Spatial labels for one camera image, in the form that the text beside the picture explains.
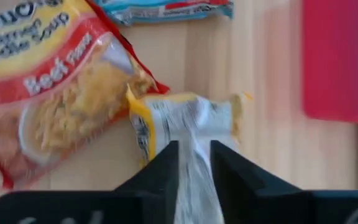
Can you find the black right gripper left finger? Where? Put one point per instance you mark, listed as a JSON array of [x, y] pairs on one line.
[[141, 202]]

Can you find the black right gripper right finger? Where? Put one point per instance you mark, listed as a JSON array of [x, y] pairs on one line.
[[259, 205]]

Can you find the yellow Maruchan noodle pack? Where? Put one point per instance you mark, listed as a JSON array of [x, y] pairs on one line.
[[191, 124]]

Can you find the red Maruchan noodle pack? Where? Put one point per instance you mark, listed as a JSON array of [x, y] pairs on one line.
[[57, 93]]

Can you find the blue Maruchan noodle pack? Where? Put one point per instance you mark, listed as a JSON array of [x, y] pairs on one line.
[[166, 11]]

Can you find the red plastic bin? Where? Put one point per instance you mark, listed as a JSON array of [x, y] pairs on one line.
[[334, 62]]

